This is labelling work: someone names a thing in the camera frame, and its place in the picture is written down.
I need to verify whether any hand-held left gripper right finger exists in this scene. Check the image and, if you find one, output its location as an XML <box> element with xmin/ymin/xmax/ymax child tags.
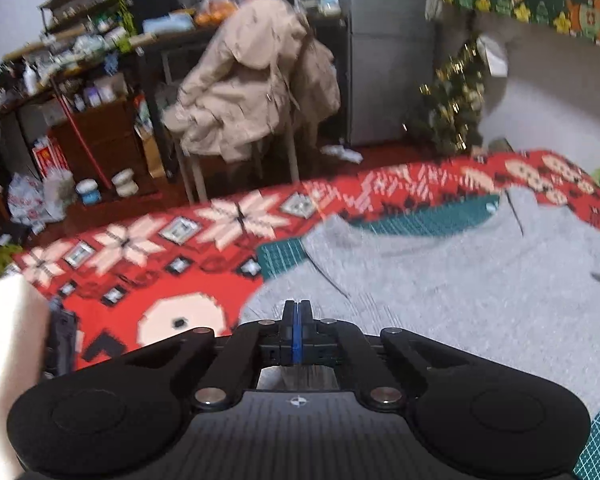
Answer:
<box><xmin>296</xmin><ymin>300</ymin><xmax>468</xmax><ymax>409</ymax></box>

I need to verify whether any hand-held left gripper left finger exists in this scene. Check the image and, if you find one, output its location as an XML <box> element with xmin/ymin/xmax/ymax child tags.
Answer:
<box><xmin>127</xmin><ymin>300</ymin><xmax>297</xmax><ymax>409</ymax></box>

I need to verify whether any grey knit shirt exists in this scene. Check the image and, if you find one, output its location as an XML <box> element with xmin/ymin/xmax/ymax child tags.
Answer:
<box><xmin>240</xmin><ymin>187</ymin><xmax>600</xmax><ymax>421</ymax></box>

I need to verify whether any green cutting mat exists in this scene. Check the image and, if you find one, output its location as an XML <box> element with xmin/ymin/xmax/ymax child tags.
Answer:
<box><xmin>257</xmin><ymin>192</ymin><xmax>600</xmax><ymax>480</ymax></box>

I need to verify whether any red patterned blanket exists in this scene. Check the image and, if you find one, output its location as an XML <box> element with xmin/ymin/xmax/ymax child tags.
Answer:
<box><xmin>10</xmin><ymin>149</ymin><xmax>600</xmax><ymax>376</ymax></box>

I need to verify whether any beige chair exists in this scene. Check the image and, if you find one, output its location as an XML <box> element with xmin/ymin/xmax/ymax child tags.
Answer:
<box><xmin>172</xmin><ymin>125</ymin><xmax>301</xmax><ymax>206</ymax></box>

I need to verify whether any crumpled white paper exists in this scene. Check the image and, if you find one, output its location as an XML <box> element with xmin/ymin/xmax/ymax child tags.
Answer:
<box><xmin>320</xmin><ymin>144</ymin><xmax>363</xmax><ymax>163</ymax></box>

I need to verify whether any small Christmas tree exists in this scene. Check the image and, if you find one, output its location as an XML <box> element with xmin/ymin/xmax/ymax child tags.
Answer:
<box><xmin>402</xmin><ymin>35</ymin><xmax>486</xmax><ymax>156</ymax></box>

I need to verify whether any white ceramic bowl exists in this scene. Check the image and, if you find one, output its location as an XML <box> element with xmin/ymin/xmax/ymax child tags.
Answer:
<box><xmin>111</xmin><ymin>169</ymin><xmax>140</xmax><ymax>198</ymax></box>

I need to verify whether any white hanging cloth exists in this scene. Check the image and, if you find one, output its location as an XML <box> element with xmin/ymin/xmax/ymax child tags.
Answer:
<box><xmin>477</xmin><ymin>35</ymin><xmax>510</xmax><ymax>78</ymax></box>

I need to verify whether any folded dark grey cloth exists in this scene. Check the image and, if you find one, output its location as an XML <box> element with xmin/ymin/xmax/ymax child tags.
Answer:
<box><xmin>42</xmin><ymin>297</ymin><xmax>81</xmax><ymax>378</ymax></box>

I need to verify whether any beige jacket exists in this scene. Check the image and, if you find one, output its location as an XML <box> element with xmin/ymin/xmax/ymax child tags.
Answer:
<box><xmin>162</xmin><ymin>0</ymin><xmax>342</xmax><ymax>163</ymax></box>

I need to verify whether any silver refrigerator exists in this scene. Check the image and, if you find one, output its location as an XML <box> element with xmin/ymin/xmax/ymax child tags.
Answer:
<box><xmin>312</xmin><ymin>0</ymin><xmax>438</xmax><ymax>147</ymax></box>

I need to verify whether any wooden drawer cabinet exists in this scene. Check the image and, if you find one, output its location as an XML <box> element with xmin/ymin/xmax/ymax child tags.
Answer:
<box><xmin>47</xmin><ymin>97</ymin><xmax>151</xmax><ymax>196</ymax></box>

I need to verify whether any folded white cloth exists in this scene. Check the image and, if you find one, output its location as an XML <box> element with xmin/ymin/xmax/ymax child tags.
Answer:
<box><xmin>0</xmin><ymin>275</ymin><xmax>51</xmax><ymax>480</ymax></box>

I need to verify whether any white red plastic bag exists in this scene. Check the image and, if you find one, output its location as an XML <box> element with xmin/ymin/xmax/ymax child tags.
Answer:
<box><xmin>7</xmin><ymin>172</ymin><xmax>48</xmax><ymax>223</ymax></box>

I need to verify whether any red carton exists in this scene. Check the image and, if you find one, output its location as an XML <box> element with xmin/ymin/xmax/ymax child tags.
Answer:
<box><xmin>30</xmin><ymin>135</ymin><xmax>71</xmax><ymax>181</ymax></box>

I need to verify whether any light blue folded cloth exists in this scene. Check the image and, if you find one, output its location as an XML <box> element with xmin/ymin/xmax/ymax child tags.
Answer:
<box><xmin>142</xmin><ymin>15</ymin><xmax>196</xmax><ymax>36</ymax></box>

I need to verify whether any white lotion bottle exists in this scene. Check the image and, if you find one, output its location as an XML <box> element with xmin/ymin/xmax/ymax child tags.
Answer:
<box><xmin>22</xmin><ymin>60</ymin><xmax>40</xmax><ymax>96</ymax></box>

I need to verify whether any red handled broom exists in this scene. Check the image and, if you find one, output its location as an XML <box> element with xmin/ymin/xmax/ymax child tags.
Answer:
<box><xmin>50</xmin><ymin>77</ymin><xmax>116</xmax><ymax>191</ymax></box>

